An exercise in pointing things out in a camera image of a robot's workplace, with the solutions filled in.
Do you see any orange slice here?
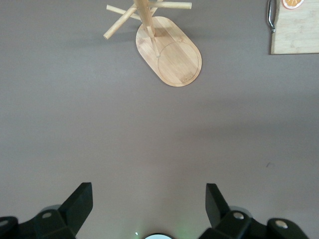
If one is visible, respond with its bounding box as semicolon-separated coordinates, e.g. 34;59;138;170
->
282;0;306;10

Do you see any brown table cover sheet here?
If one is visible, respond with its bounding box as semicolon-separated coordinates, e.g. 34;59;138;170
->
0;0;319;239

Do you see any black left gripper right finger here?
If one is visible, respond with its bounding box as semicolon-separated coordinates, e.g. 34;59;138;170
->
199;183;310;239

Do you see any bamboo cutting board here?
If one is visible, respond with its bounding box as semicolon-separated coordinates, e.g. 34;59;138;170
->
266;0;319;55

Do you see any wooden mug tree rack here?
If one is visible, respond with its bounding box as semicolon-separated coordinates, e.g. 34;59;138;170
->
103;0;202;88

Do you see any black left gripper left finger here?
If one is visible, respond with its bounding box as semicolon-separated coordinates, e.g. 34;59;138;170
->
0;182;93;239

